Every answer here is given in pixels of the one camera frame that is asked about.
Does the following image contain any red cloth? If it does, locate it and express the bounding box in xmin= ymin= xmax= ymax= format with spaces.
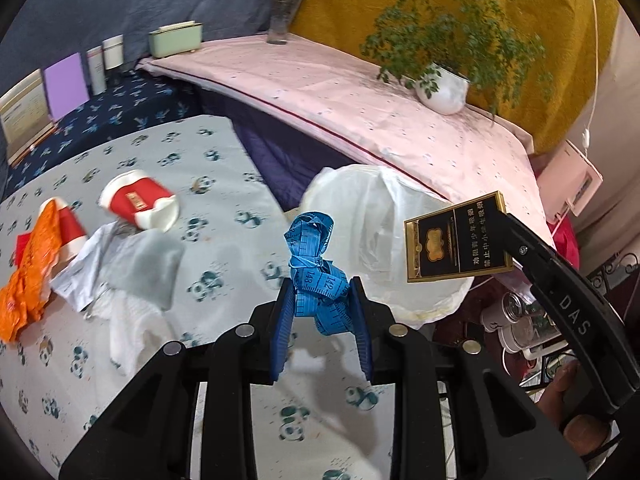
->
xmin=551 ymin=219 xmax=582 ymax=267

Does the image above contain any crumpled white paper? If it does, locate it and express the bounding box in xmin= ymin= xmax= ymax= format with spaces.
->
xmin=50 ymin=222 xmax=137 ymax=312

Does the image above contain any blue measuring tape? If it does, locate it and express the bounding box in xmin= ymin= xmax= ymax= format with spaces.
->
xmin=284 ymin=211 xmax=352 ymax=337

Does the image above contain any white tissue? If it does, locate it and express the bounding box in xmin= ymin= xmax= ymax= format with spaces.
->
xmin=84 ymin=290 xmax=176 ymax=377

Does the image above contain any pale green tissue box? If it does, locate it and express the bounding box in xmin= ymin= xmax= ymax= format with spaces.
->
xmin=148 ymin=20 xmax=204 ymax=59

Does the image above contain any red paper piece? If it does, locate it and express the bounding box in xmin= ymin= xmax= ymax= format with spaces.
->
xmin=11 ymin=232 xmax=33 ymax=267

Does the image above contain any green plant in white pot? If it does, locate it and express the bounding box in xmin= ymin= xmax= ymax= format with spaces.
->
xmin=337 ymin=0 xmax=556 ymax=117

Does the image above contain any navy printed cloth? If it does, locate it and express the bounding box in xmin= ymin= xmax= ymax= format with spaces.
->
xmin=0 ymin=67 xmax=202 ymax=201

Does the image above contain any pink sheet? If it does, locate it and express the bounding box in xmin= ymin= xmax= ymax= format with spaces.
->
xmin=136 ymin=34 xmax=556 ymax=261

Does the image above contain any glass vase with pink flowers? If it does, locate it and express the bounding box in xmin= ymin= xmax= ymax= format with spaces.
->
xmin=261 ymin=0 xmax=320 ymax=45

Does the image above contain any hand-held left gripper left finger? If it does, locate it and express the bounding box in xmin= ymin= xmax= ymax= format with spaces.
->
xmin=59 ymin=277 xmax=301 ymax=480

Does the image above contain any white cable with switch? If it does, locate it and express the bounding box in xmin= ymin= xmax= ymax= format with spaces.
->
xmin=581 ymin=0 xmax=602 ymax=152

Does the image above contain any white lidded jar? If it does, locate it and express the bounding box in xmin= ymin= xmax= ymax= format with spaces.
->
xmin=499 ymin=316 xmax=557 ymax=361

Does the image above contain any metal can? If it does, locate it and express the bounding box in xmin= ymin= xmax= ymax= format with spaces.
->
xmin=481 ymin=290 xmax=537 ymax=333

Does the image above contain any pink box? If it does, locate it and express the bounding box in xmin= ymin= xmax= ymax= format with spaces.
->
xmin=537 ymin=141 xmax=604 ymax=224

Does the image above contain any grey cloth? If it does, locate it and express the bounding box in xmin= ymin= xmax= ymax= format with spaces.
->
xmin=107 ymin=234 xmax=182 ymax=311

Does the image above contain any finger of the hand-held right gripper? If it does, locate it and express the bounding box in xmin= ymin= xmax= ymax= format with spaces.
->
xmin=500 ymin=212 xmax=557 ymax=281

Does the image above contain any black gold cigarette box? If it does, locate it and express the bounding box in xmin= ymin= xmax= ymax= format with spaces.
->
xmin=403 ymin=190 xmax=514 ymax=284

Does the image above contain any person's right hand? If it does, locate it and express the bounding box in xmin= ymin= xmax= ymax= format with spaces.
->
xmin=536 ymin=362 xmax=615 ymax=457

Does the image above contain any yellow cloth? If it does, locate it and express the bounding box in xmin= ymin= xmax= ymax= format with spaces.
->
xmin=289 ymin=0 xmax=622 ymax=157

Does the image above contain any red white paper cup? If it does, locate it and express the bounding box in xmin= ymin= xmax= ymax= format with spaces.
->
xmin=99 ymin=170 xmax=179 ymax=232
xmin=39 ymin=197 xmax=90 ymax=262

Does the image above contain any orange snack wrapper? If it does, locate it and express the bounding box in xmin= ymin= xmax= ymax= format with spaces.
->
xmin=0 ymin=203 xmax=67 ymax=343

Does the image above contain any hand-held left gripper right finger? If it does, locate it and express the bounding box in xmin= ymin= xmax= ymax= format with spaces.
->
xmin=347 ymin=276 xmax=588 ymax=480

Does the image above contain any tall white bottle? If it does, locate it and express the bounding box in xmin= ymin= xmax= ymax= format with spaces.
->
xmin=86 ymin=46 xmax=107 ymax=95

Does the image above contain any panda printed sheet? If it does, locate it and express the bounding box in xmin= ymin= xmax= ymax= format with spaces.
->
xmin=0 ymin=114 xmax=453 ymax=480

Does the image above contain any white bin with plastic bag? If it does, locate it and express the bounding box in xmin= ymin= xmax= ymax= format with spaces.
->
xmin=298 ymin=164 xmax=476 ymax=328

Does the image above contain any purple notebook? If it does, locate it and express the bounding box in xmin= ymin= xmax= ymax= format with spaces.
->
xmin=43 ymin=53 xmax=90 ymax=122

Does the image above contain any dark purple blanket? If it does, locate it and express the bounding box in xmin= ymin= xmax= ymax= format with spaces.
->
xmin=199 ymin=84 xmax=451 ymax=212

